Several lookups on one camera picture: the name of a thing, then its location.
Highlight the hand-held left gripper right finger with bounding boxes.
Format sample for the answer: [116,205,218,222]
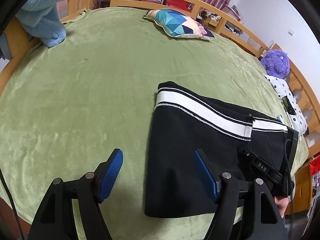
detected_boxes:
[194,149,288,240]

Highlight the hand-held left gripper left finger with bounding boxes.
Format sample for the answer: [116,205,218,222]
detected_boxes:
[28,148,124,240]

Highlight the black pants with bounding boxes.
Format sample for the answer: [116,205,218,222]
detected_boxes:
[144,81,300,218]

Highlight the person's right hand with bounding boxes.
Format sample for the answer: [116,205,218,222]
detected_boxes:
[275,196,290,219]

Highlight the wooden nightstand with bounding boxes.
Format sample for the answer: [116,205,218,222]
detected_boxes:
[285,165,313,215]

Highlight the red patterned bag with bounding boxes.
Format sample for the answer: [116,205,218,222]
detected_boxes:
[309,155,320,188]

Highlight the white floral pillow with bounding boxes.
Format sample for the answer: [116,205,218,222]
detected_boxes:
[265,74,308,135]

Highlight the dark green patterned pouch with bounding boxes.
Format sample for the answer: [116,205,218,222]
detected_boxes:
[282,96,296,117]

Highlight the green fleece blanket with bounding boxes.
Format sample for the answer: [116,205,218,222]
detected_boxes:
[0,7,309,240]

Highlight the purple plush toy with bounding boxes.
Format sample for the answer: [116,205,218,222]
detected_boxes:
[260,49,291,77]

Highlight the cardboard box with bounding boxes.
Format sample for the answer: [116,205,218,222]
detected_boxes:
[200,10,222,27]

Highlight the geometric patterned pillow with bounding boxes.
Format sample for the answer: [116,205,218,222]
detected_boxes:
[143,9,215,42]

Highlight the grey-blue plush cloth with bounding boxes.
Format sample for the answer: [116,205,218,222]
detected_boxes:
[0,34,12,61]

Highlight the light blue plush robe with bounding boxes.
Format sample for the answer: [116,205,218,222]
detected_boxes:
[15,0,87,48]

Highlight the black cable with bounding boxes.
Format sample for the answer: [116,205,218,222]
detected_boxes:
[0,170,25,240]

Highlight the wooden bed frame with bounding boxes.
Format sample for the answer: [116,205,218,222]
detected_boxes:
[0,0,320,160]

